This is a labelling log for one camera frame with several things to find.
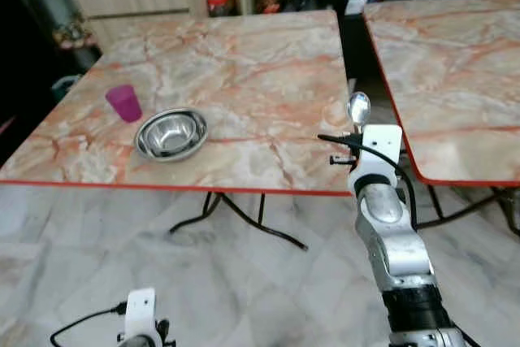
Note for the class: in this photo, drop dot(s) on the stainless steel spoon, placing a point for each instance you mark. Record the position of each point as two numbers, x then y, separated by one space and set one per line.
358 109

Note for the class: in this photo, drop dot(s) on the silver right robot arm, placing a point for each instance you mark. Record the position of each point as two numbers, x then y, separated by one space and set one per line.
400 258

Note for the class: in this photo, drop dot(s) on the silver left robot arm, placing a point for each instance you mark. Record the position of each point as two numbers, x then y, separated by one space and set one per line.
136 342

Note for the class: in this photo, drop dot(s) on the marble table with red edge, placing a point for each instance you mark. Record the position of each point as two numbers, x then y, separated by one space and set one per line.
227 87
459 79

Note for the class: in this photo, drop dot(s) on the stainless steel bowl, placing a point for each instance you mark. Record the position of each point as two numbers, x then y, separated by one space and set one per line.
171 135

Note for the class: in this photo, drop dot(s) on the purple plastic cup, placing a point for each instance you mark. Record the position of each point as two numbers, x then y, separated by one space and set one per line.
124 104

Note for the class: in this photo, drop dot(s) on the light wooden cabinet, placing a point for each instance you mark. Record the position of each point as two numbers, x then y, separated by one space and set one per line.
138 2

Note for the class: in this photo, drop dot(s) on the blue grey chair back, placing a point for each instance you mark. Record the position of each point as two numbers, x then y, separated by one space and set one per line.
65 85

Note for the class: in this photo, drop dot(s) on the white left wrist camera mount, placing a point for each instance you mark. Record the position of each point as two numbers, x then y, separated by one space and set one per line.
140 310

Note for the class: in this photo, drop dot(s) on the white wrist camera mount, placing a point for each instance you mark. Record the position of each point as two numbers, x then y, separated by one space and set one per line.
140 310
381 149

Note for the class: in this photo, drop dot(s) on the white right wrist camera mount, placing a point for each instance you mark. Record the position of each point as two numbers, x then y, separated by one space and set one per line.
381 149

